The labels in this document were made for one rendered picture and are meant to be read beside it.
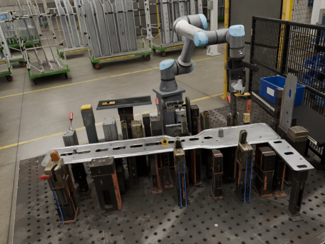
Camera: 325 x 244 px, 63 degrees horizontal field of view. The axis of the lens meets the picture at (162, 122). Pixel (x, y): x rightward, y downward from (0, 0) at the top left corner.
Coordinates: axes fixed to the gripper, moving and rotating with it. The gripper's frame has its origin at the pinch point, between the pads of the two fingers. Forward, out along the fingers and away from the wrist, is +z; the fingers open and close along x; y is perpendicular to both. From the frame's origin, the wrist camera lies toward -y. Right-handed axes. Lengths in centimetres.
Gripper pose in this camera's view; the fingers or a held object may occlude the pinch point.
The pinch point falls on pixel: (242, 91)
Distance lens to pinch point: 157.1
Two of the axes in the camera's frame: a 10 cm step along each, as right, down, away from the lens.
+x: 1.0, 4.2, -9.0
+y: -9.8, 1.8, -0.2
